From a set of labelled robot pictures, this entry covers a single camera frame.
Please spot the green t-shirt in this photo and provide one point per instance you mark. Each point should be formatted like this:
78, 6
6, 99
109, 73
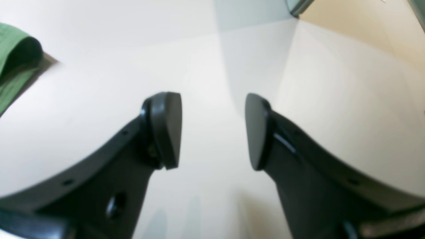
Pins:
20, 59

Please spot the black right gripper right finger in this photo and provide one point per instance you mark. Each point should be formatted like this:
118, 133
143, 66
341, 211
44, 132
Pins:
322, 197

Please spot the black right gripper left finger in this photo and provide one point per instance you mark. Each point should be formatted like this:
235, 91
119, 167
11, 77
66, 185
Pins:
101, 197

